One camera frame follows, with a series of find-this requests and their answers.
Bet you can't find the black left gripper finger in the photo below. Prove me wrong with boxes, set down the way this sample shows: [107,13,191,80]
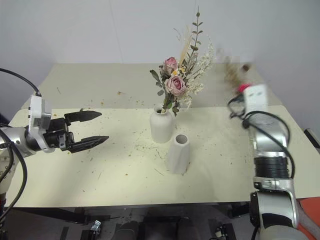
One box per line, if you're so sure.
[67,135,110,154]
[64,110,103,126]

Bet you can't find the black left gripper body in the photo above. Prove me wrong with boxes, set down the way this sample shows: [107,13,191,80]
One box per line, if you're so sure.
[43,116,75,151]

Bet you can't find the dried bouquet with red flower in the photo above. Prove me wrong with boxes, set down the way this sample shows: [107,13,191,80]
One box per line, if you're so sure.
[219,49,254,95]

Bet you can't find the round white bottle vase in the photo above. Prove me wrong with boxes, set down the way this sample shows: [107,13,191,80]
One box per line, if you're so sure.
[149,104,175,144]

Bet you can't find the silver table caster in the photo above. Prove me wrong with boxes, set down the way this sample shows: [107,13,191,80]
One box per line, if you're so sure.
[89,219,102,233]
[215,224,226,238]

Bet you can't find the tall white tapered vase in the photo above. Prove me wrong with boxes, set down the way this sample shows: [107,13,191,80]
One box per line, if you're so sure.
[165,133,191,175]

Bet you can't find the dried bouquet with pink roses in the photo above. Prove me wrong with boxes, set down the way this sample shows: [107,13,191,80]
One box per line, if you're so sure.
[149,6,217,118]

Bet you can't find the orange padded object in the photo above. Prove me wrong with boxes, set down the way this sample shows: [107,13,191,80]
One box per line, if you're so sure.
[296,196,320,240]

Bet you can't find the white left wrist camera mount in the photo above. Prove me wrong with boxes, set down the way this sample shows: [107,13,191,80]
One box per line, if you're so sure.
[28,94,55,154]

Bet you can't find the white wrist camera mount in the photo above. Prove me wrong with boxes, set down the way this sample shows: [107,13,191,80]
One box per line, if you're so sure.
[28,94,55,154]
[243,83,269,113]

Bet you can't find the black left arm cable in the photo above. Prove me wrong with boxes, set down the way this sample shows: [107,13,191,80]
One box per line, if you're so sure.
[0,67,42,97]

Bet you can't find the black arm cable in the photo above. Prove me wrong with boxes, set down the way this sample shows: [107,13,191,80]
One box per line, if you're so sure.
[0,67,42,97]
[226,92,296,180]

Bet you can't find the black table frame bar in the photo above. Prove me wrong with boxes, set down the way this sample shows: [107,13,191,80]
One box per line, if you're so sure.
[9,206,87,225]

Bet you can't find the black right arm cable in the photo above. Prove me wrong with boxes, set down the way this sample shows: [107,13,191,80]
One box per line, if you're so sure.
[226,92,296,180]

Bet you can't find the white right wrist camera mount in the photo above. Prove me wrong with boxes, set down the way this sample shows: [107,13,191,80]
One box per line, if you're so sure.
[243,83,269,113]

